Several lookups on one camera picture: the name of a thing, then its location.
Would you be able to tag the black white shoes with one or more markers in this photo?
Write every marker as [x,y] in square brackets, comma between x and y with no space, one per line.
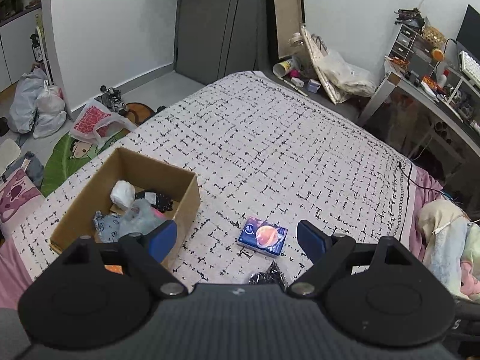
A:
[111,98]

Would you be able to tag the blue patterned cloth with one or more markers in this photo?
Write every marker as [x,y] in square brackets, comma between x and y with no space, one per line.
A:
[107,226]

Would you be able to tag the pink bed sheet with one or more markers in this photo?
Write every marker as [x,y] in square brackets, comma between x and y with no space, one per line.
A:
[15,278]

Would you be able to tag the open cardboard box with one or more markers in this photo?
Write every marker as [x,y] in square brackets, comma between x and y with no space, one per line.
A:
[171,189]

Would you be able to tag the paper cup on floor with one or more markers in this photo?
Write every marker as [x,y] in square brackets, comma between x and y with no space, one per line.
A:
[285,67]

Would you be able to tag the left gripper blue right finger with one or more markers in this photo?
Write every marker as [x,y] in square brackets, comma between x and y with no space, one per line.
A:
[329,256]

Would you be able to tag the white soft bundle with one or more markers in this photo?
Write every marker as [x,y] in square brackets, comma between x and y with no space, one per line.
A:
[123,194]

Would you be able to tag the orange burger plush toy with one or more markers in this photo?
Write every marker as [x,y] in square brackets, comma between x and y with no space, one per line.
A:
[114,268]

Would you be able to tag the grey white garbage bags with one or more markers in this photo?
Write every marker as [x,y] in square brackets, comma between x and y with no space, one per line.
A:
[37,107]

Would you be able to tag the cream tote bag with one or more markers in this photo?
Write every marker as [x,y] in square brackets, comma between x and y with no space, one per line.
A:
[340,79]

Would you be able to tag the dark grey wardrobe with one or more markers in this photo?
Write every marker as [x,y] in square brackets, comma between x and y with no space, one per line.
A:
[215,38]

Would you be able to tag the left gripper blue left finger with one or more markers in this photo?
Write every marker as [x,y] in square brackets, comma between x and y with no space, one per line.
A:
[144,255]

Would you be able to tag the framed board leaning on wall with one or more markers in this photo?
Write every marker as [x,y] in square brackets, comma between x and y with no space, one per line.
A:
[284,19]

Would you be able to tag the white black patterned bedspread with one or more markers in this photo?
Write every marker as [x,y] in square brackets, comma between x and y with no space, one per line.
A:
[260,150]

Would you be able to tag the grey drawer organizer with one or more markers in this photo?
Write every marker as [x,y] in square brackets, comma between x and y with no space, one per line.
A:
[409,46]

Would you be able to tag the blue tissue pack planet print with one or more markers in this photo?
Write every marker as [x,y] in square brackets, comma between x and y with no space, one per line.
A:
[263,237]

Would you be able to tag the grey-blue plush toy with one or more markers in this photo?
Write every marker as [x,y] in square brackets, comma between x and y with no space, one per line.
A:
[141,218]

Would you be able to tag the black crinkly plastic bag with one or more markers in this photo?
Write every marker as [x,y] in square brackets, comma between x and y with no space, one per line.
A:
[272,275]

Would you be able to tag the white desk with clutter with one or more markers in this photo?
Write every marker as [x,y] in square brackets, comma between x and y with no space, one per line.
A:
[421,84]

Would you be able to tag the green cartoon floor mat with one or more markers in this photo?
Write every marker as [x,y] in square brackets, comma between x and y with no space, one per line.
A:
[68,156]

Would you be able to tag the red white plastic bag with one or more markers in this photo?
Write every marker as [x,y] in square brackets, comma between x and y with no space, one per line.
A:
[96,124]

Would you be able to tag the pastel crumpled blanket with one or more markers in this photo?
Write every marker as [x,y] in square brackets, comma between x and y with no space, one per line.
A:
[451,247]

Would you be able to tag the pink cartoon cushion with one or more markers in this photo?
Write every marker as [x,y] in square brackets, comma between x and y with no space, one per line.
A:
[19,198]

